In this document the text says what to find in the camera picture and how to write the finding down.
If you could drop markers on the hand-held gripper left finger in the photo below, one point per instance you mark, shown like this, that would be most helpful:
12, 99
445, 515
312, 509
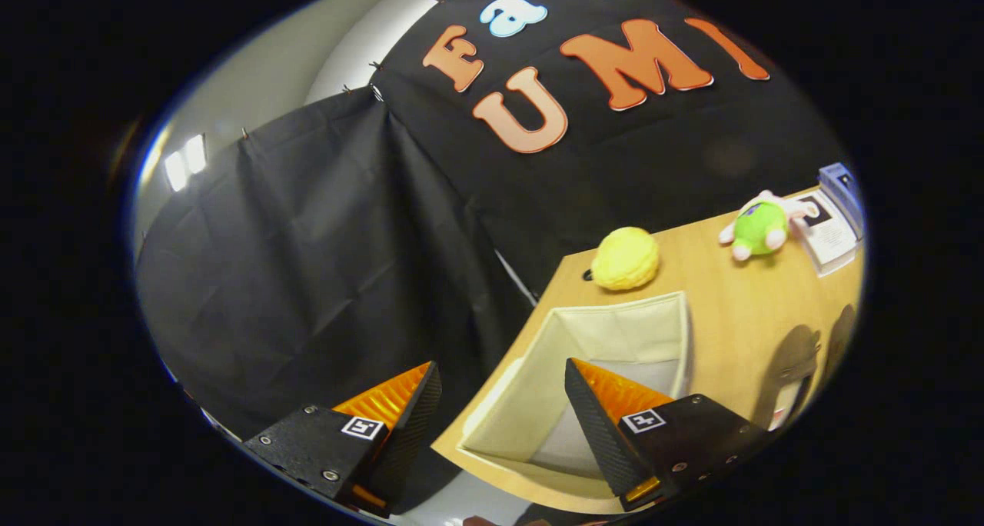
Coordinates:
411, 441

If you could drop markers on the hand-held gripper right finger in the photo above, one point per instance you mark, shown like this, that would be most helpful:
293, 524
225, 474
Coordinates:
596, 434

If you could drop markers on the grey fabric storage box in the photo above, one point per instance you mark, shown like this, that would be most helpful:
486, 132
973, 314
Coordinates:
615, 334

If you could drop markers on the brown fuzzy bow shoe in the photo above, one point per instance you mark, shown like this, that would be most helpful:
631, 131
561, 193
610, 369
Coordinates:
792, 357
839, 341

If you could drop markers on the yellow bread-shaped toy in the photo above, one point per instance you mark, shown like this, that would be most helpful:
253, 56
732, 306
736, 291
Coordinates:
626, 258

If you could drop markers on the black backdrop cloth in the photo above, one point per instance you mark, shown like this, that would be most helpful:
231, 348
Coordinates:
307, 241

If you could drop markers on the green plush toy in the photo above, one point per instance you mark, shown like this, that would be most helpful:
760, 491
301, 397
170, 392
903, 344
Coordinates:
757, 230

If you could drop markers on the white book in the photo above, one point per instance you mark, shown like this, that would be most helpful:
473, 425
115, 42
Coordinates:
834, 241

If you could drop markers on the blue book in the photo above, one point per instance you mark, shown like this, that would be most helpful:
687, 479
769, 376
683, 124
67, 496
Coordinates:
842, 191

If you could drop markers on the ceiling light panel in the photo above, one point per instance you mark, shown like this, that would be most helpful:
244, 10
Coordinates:
184, 161

